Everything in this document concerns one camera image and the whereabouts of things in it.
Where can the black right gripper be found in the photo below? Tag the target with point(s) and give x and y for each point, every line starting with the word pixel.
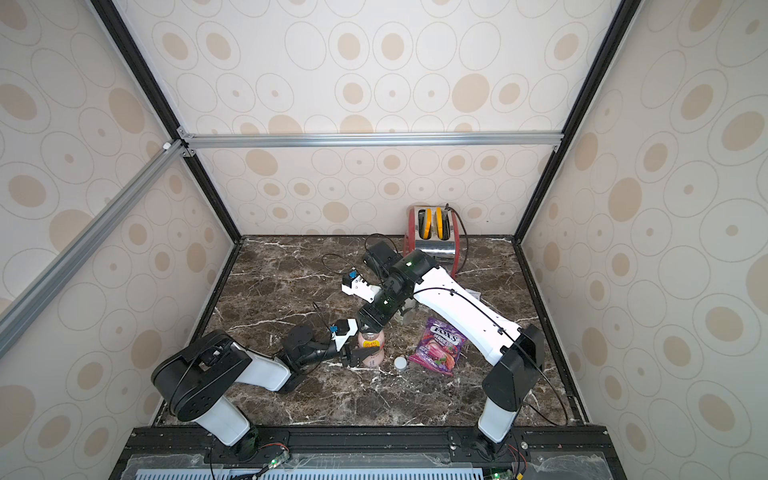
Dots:
pixel 372 325

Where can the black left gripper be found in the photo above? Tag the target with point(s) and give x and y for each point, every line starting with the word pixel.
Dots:
pixel 350 358

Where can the clear pink drink bottle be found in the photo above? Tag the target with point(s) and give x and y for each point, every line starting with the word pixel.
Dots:
pixel 372 344

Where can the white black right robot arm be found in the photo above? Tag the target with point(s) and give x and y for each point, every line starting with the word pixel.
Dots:
pixel 516 354

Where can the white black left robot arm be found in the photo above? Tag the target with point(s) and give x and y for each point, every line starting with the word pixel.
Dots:
pixel 194 381

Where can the purple candy bag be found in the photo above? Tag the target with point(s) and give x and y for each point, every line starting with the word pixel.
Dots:
pixel 439 348

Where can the red and steel toaster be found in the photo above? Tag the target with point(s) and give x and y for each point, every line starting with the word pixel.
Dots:
pixel 448 253

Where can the yellow toy toast slice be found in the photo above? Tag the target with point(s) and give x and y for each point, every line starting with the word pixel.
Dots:
pixel 442 224
pixel 424 217

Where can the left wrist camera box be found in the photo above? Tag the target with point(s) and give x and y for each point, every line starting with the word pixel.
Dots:
pixel 342 331

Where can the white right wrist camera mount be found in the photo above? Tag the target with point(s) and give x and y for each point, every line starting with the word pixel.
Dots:
pixel 354 284

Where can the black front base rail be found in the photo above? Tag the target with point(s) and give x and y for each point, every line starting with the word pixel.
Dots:
pixel 347 452

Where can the aluminium horizontal frame bar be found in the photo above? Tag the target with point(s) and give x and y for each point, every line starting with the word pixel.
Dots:
pixel 198 141

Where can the aluminium diagonal frame bar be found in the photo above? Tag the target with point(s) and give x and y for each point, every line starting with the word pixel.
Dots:
pixel 26 308

